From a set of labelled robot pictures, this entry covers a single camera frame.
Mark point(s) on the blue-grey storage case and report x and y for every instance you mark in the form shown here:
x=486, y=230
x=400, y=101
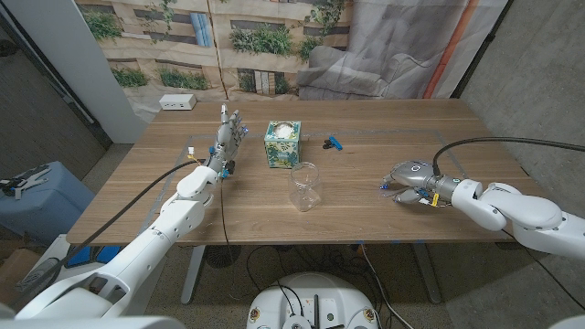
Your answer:
x=45, y=210

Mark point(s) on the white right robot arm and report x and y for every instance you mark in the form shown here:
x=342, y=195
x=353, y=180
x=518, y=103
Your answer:
x=525, y=212

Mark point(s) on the grey hand-held gripper tool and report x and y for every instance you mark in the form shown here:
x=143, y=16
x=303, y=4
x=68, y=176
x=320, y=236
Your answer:
x=27, y=180

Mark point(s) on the white floor platform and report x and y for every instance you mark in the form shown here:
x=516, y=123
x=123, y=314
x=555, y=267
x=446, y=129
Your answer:
x=57, y=247

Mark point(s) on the black round perforated disc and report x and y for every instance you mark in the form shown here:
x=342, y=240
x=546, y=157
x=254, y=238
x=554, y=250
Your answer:
x=222, y=256

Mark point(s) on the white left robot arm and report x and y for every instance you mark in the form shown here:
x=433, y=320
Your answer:
x=151, y=247

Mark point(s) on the brown cardboard box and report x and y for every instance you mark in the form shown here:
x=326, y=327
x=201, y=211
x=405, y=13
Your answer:
x=13, y=269

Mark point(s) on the blue and black clip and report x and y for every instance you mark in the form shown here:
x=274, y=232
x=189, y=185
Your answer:
x=335, y=142

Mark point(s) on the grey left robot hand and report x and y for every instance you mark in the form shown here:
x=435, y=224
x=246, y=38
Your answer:
x=225, y=141

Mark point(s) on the teal floral tissue box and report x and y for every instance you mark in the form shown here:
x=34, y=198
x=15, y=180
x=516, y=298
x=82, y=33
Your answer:
x=282, y=151

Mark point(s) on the printed fabric backdrop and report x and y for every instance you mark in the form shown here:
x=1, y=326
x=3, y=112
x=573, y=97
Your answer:
x=274, y=68

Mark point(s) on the white robot torso base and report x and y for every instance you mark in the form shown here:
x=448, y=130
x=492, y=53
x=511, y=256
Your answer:
x=274, y=297

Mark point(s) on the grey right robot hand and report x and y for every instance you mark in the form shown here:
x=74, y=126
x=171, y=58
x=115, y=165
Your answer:
x=416, y=176

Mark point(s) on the clear plastic cup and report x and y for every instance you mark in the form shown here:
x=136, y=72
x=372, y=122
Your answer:
x=305, y=196

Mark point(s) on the blue flat panel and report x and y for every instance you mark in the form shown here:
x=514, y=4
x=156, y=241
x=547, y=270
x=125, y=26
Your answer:
x=107, y=253

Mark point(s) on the white power strip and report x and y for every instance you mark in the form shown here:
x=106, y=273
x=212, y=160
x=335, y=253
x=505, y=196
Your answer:
x=177, y=101

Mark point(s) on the grey foot pedal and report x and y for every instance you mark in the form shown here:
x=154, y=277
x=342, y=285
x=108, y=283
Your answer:
x=39, y=274

